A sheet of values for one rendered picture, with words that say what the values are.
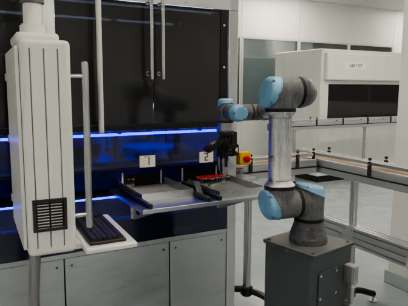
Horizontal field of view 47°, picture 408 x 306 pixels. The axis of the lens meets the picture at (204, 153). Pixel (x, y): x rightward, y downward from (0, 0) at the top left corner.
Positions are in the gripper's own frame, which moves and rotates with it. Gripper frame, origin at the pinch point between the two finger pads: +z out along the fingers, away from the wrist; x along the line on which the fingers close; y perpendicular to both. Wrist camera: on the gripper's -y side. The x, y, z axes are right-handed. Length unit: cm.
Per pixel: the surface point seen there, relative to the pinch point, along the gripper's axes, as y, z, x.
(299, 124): 278, 26, 314
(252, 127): 321, 52, 507
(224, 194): -2.4, 8.5, -7.3
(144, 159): -29.2, -4.7, 29.0
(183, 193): -18.7, 8.6, 3.3
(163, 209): -34.6, 9.8, -11.5
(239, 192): 5.6, 8.7, -6.9
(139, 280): -35, 59, 27
